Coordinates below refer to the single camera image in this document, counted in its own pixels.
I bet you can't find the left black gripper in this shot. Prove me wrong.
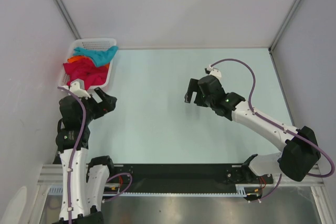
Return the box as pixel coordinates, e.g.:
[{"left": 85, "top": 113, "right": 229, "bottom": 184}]
[{"left": 79, "top": 87, "right": 117, "bottom": 123}]

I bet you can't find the white plastic laundry basket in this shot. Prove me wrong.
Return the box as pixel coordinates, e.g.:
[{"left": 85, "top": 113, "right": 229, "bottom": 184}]
[{"left": 58, "top": 38, "right": 117, "bottom": 91}]

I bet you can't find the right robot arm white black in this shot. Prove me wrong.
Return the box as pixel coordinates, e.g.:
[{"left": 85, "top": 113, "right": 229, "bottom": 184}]
[{"left": 185, "top": 75, "right": 321, "bottom": 183}]

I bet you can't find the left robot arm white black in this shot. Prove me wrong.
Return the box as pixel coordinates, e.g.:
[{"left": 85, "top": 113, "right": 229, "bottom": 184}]
[{"left": 56, "top": 88, "right": 117, "bottom": 223}]

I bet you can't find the magenta red t shirt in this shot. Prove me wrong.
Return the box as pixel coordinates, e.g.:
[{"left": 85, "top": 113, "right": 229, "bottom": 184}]
[{"left": 63, "top": 58, "right": 108, "bottom": 90}]

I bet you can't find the teal t shirt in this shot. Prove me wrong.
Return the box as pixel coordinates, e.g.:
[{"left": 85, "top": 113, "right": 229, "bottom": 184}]
[{"left": 72, "top": 46, "right": 119, "bottom": 67}]

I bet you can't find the orange t shirt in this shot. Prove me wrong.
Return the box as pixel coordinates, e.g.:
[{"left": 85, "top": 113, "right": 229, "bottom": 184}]
[{"left": 63, "top": 56, "right": 110, "bottom": 70}]

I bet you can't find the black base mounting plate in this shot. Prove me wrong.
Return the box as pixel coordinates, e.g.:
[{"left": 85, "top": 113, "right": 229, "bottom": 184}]
[{"left": 112, "top": 164, "right": 274, "bottom": 193}]

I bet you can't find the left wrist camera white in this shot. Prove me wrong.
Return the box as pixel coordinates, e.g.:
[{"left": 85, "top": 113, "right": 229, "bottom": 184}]
[{"left": 69, "top": 79, "right": 90, "bottom": 99}]

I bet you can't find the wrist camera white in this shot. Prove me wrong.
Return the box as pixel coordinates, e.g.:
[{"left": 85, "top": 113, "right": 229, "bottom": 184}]
[
  {"left": 205, "top": 65, "right": 222, "bottom": 80},
  {"left": 69, "top": 79, "right": 90, "bottom": 99}
]

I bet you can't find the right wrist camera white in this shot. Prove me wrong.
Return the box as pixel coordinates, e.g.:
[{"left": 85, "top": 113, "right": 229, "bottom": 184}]
[{"left": 205, "top": 65, "right": 222, "bottom": 80}]

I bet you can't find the white slotted cable duct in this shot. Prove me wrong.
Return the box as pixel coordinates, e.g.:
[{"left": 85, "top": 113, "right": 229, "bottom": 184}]
[{"left": 48, "top": 186, "right": 261, "bottom": 198}]

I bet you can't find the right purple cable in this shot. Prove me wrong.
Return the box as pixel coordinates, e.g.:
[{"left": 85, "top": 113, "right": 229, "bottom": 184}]
[{"left": 209, "top": 59, "right": 334, "bottom": 204}]

